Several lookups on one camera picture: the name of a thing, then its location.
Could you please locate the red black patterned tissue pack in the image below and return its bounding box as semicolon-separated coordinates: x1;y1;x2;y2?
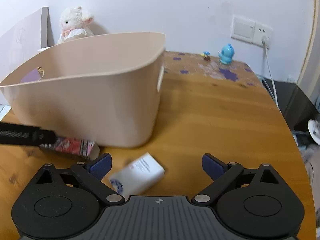
40;137;100;161

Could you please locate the white tissue pack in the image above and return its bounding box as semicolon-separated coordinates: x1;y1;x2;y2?
109;153;165;199

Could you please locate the gold snack bag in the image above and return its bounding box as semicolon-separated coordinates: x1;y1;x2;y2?
37;67;44;80

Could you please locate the beige plastic storage basket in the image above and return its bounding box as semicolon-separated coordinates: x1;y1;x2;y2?
1;32;165;148

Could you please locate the black side cabinet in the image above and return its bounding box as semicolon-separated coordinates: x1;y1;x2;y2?
274;81;319;134

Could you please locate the white phone stand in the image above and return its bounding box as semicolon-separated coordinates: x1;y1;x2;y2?
308;120;320;145

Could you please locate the pink bed headboard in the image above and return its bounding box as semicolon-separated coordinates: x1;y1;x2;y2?
1;7;55;80

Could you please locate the blue bird figurine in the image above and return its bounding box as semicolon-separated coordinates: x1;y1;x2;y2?
219;43;234;65

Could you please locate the tiny mushroom figurine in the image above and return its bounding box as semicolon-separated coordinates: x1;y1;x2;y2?
201;51;210;61

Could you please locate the purple floral table mat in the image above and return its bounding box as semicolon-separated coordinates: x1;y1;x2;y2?
164;51;262;87

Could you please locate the white plush lamb toy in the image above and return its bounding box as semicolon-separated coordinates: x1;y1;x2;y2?
57;6;94;44

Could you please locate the white power cable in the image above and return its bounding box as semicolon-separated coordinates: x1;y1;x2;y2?
261;36;281;108

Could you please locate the white wall switch socket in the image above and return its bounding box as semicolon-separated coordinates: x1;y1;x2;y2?
231;15;273;49

